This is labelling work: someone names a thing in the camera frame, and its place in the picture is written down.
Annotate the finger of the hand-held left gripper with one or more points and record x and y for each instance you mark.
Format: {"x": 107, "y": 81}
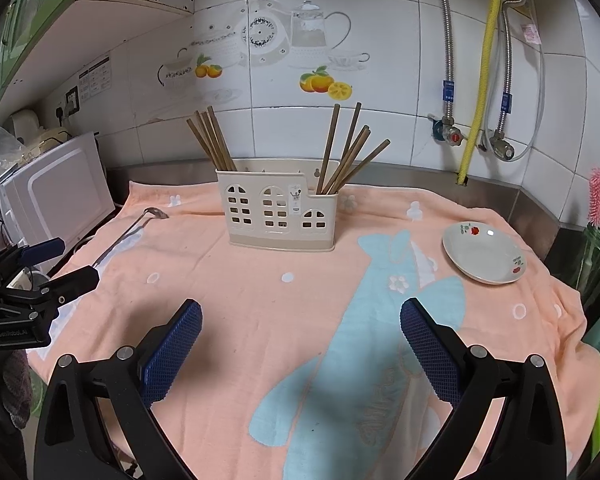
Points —
{"x": 40, "y": 249}
{"x": 72, "y": 282}

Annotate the metal valve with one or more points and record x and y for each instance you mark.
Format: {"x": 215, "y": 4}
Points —
{"x": 501, "y": 147}

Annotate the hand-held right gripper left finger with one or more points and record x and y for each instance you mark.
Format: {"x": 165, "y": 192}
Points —
{"x": 172, "y": 350}

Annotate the white flower print plate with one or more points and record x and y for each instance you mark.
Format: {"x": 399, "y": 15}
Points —
{"x": 482, "y": 252}

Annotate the pink bottle brush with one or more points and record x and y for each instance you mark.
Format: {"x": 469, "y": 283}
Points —
{"x": 599, "y": 197}

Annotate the green wall cabinet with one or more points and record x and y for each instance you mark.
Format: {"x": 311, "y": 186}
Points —
{"x": 20, "y": 20}

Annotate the wall label sheet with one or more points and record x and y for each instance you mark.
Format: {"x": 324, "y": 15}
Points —
{"x": 95, "y": 79}

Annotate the wall socket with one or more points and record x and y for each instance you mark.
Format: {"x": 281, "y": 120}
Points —
{"x": 72, "y": 99}

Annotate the peach printed towel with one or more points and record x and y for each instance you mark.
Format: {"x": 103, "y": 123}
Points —
{"x": 230, "y": 310}

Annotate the white microwave oven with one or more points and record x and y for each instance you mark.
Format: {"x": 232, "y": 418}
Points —
{"x": 60, "y": 195}

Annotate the cream plastic utensil holder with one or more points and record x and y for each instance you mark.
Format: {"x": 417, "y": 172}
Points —
{"x": 280, "y": 245}

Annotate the set of wooden chopsticks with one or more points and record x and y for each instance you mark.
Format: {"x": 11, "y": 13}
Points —
{"x": 332, "y": 135}

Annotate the long metal spoon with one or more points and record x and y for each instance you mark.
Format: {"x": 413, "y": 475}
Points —
{"x": 156, "y": 212}

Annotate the pink paper label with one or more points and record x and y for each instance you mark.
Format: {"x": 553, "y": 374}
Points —
{"x": 531, "y": 34}

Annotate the clear plastic bag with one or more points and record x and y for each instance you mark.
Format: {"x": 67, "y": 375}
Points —
{"x": 0, "y": 147}

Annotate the green glass jar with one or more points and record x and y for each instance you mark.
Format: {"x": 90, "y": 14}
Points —
{"x": 597, "y": 265}

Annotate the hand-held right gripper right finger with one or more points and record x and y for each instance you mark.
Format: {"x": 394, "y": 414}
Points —
{"x": 430, "y": 350}

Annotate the person's left forearm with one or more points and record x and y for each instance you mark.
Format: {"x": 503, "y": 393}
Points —
{"x": 22, "y": 390}

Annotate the cream kitchen appliance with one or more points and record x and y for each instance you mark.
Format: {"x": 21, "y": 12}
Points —
{"x": 27, "y": 122}

